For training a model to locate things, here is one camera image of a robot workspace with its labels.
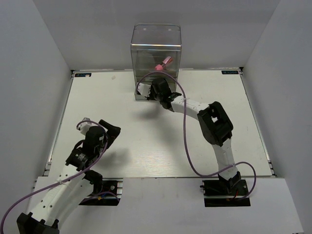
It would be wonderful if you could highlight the pink capped red stapler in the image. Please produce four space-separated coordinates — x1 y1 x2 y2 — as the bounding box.
155 57 173 71

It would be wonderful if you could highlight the clear acrylic drawer organizer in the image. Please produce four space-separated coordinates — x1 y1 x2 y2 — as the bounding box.
131 23 182 92

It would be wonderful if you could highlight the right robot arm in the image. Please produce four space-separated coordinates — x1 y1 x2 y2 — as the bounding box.
148 78 241 195

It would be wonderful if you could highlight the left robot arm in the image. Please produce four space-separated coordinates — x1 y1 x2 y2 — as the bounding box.
17 118 121 234

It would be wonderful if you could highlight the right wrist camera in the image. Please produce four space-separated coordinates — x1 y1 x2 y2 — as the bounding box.
136 83 151 98

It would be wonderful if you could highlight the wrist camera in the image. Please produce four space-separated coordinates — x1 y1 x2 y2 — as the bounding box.
76 117 93 135
136 83 151 98

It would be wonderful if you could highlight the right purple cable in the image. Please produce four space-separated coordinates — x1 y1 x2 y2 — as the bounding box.
136 72 257 200

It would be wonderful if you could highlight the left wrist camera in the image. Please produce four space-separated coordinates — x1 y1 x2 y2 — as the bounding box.
76 117 93 135

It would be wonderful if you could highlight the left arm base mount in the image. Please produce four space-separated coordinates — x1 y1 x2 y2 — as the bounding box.
79 178 123 206

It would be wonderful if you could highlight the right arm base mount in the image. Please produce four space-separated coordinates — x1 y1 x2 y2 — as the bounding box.
200 179 251 207

